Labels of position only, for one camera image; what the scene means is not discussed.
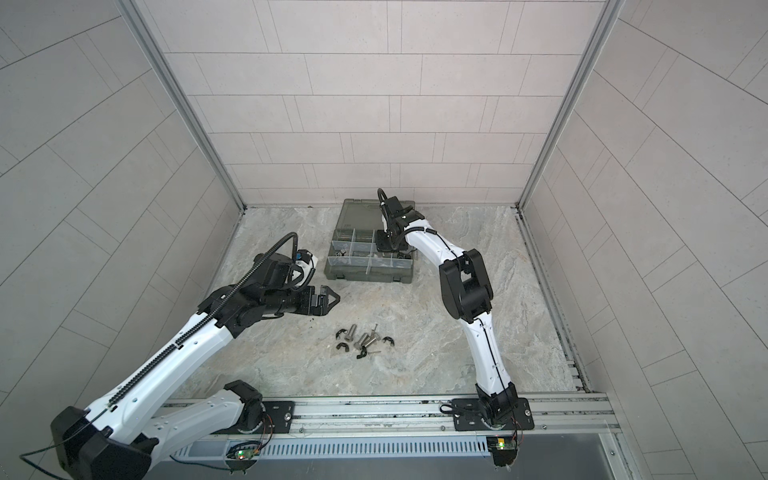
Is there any aluminium corner profile right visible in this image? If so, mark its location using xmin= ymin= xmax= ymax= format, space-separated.
xmin=517 ymin=0 xmax=624 ymax=211

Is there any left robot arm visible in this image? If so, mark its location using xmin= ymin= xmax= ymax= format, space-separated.
xmin=51 ymin=249 xmax=340 ymax=479

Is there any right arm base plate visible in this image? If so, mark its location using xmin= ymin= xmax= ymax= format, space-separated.
xmin=439 ymin=397 xmax=535 ymax=432

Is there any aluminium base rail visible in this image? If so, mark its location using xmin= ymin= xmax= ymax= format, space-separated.
xmin=265 ymin=392 xmax=621 ymax=442

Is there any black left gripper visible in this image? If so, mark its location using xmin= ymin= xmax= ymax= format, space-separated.
xmin=261 ymin=284 xmax=343 ymax=317

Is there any green plastic organizer box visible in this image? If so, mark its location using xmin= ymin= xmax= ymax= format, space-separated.
xmin=324 ymin=199 xmax=415 ymax=284

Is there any small electronics board right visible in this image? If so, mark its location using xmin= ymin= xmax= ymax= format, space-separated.
xmin=486 ymin=436 xmax=519 ymax=468

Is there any white ventilation grille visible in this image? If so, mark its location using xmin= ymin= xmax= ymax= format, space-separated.
xmin=174 ymin=435 xmax=490 ymax=464

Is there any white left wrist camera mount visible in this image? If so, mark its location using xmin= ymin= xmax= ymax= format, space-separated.
xmin=293 ymin=249 xmax=316 ymax=289

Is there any aluminium corner profile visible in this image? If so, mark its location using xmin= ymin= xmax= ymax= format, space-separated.
xmin=517 ymin=0 xmax=624 ymax=211
xmin=115 ymin=0 xmax=247 ymax=213

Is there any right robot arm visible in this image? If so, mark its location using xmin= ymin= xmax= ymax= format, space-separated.
xmin=374 ymin=189 xmax=534 ymax=430

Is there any black corrugated cable left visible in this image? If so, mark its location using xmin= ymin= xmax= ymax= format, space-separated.
xmin=107 ymin=232 xmax=300 ymax=409

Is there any small electronics board left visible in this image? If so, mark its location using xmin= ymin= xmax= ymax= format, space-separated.
xmin=225 ymin=441 xmax=263 ymax=462

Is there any aluminium corner profile left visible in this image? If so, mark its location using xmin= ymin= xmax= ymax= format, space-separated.
xmin=115 ymin=0 xmax=247 ymax=213

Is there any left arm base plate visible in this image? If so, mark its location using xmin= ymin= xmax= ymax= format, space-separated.
xmin=234 ymin=401 xmax=295 ymax=434

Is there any small electronics board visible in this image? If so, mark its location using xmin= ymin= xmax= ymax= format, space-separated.
xmin=225 ymin=441 xmax=263 ymax=462
xmin=486 ymin=436 xmax=519 ymax=468

